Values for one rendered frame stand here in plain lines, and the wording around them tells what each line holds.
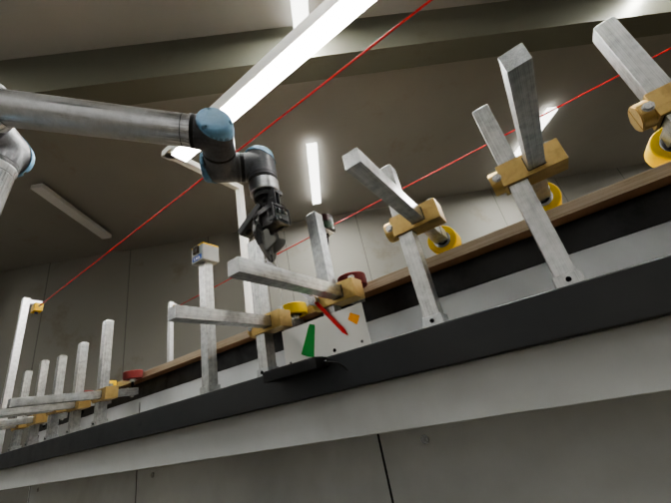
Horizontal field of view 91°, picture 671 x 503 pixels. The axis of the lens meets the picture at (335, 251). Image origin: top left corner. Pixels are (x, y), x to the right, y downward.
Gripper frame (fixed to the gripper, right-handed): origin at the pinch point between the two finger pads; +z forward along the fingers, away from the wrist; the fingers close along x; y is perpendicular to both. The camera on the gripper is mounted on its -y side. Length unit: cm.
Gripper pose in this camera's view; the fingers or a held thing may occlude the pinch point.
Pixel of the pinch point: (269, 258)
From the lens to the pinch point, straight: 93.9
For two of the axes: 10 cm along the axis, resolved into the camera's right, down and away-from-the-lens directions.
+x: 5.7, 2.3, 7.9
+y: 8.0, -4.0, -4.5
